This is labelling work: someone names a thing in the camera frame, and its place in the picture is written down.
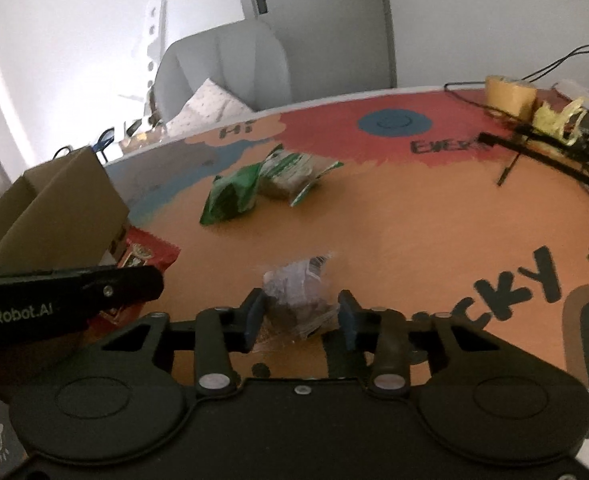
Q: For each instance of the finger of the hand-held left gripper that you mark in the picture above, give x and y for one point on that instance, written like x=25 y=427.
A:
x=124 y=287

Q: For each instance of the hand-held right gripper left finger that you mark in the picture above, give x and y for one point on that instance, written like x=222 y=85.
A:
x=253 y=321

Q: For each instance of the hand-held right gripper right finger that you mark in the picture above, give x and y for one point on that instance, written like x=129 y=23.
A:
x=349 y=321

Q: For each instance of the clear brown cake packet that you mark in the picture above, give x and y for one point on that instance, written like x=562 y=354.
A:
x=297 y=290

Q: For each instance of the brown cardboard box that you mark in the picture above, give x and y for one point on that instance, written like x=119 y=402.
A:
x=49 y=210

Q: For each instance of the red snack packet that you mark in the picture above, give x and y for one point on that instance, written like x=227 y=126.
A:
x=144 y=252

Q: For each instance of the orange printed table mat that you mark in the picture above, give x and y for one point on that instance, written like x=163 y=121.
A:
x=399 y=220

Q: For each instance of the grey printed cloth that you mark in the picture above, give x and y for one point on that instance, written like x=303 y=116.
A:
x=2 y=427

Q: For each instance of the dark green snack packet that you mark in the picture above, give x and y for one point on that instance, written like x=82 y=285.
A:
x=227 y=195

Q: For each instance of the green white snack packet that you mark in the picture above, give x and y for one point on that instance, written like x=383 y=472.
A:
x=294 y=172

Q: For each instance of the white perforated rack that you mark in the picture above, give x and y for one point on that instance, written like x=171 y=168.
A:
x=154 y=45

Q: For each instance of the grey chair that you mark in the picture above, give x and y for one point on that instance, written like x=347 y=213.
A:
x=224 y=60

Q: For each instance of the black folding stand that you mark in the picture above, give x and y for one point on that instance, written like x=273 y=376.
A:
x=544 y=152

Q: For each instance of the yellow tape roll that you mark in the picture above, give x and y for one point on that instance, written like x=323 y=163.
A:
x=509 y=97

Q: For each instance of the crumpled yellow wrapper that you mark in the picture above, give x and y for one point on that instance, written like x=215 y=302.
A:
x=557 y=120

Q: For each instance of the grey door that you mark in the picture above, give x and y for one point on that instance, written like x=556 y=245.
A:
x=324 y=30

